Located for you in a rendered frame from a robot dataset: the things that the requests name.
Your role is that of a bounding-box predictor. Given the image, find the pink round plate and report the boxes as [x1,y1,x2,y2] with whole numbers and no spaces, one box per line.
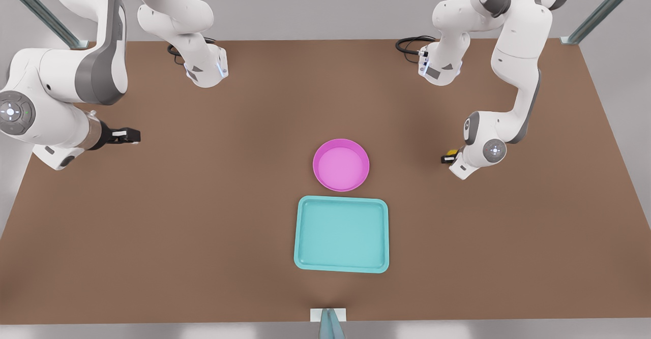
[312,138,370,193]

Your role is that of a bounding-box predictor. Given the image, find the teal rectangular tray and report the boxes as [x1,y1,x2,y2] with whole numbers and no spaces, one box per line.
[293,195,390,274]

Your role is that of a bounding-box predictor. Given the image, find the black cable loop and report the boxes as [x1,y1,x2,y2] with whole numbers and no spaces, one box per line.
[395,36,438,66]
[167,37,217,66]

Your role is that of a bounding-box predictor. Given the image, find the silver frame post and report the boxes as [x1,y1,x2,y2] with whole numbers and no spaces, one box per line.
[310,307,347,339]
[0,0,89,50]
[560,0,651,45]

